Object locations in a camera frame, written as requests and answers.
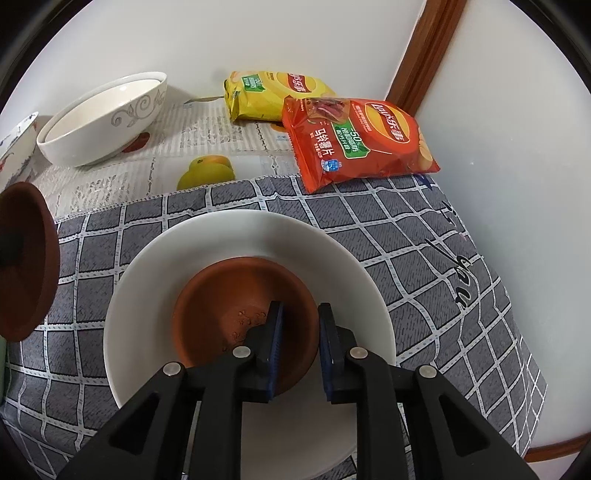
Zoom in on grey checked cloth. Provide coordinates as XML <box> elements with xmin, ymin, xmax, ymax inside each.
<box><xmin>0</xmin><ymin>173</ymin><xmax>548</xmax><ymax>480</ymax></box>

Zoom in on brown clay bowl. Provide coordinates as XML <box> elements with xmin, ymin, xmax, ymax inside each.
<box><xmin>172</xmin><ymin>257</ymin><xmax>320</xmax><ymax>398</ymax></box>
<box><xmin>0</xmin><ymin>181</ymin><xmax>61</xmax><ymax>342</ymax></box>

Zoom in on blue crane print bowl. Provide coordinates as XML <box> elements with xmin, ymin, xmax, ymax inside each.
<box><xmin>0</xmin><ymin>112</ymin><xmax>38</xmax><ymax>185</ymax></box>

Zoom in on wooden baseboard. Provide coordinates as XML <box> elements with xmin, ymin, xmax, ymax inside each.
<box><xmin>524</xmin><ymin>431</ymin><xmax>580</xmax><ymax>463</ymax></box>

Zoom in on large white bowl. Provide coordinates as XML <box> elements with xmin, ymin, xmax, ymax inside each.
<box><xmin>36</xmin><ymin>71</ymin><xmax>168</xmax><ymax>168</ymax></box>

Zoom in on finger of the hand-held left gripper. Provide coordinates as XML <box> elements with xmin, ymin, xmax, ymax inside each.
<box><xmin>0</xmin><ymin>233</ymin><xmax>25</xmax><ymax>269</ymax></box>

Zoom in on wooden door frame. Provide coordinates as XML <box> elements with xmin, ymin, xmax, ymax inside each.
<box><xmin>385</xmin><ymin>0</ymin><xmax>469</xmax><ymax>116</ymax></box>

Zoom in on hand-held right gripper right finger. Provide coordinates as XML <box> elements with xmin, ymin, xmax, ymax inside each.
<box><xmin>318</xmin><ymin>302</ymin><xmax>532</xmax><ymax>480</ymax></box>

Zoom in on white bowl with grey vine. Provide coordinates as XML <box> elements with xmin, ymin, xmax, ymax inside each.
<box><xmin>104</xmin><ymin>211</ymin><xmax>397</xmax><ymax>480</ymax></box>

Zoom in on newspaper print tablecloth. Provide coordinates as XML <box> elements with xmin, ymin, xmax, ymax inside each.
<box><xmin>32</xmin><ymin>97</ymin><xmax>305</xmax><ymax>217</ymax></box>

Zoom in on red chip bag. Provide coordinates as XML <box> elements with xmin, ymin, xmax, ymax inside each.
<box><xmin>281</xmin><ymin>96</ymin><xmax>441</xmax><ymax>195</ymax></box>

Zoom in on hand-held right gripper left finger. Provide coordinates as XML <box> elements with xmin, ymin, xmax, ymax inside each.
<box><xmin>58</xmin><ymin>301</ymin><xmax>283</xmax><ymax>480</ymax></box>

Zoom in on yellow chip bag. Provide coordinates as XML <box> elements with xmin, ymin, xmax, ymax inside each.
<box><xmin>224</xmin><ymin>70</ymin><xmax>338</xmax><ymax>123</ymax></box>

